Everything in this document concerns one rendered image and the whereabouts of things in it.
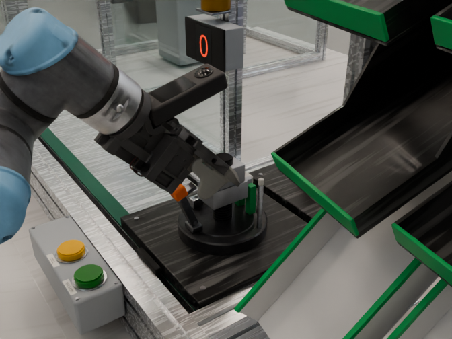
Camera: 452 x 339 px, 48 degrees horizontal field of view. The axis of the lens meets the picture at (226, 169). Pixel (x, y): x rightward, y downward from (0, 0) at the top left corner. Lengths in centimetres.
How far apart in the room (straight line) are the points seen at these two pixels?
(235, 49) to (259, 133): 55
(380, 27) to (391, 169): 16
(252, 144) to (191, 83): 67
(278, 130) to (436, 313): 95
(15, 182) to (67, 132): 85
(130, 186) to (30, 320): 33
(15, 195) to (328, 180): 28
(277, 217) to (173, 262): 19
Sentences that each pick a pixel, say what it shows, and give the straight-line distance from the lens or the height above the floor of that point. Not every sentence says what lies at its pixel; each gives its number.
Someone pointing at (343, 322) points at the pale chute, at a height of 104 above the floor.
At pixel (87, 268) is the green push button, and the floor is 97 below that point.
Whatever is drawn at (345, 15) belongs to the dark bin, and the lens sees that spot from 39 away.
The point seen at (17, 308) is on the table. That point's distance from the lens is 90.
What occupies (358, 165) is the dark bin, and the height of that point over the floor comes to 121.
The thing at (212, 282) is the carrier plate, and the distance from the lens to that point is 71.
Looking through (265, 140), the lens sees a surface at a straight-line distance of 134.
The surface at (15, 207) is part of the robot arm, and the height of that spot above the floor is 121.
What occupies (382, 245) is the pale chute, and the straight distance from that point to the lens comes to 58.
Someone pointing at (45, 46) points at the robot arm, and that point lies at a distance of 55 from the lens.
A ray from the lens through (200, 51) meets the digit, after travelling 92.
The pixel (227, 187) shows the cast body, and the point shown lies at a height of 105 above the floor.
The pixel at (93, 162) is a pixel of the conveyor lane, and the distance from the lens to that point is 115.
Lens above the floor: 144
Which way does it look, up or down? 29 degrees down
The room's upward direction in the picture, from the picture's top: straight up
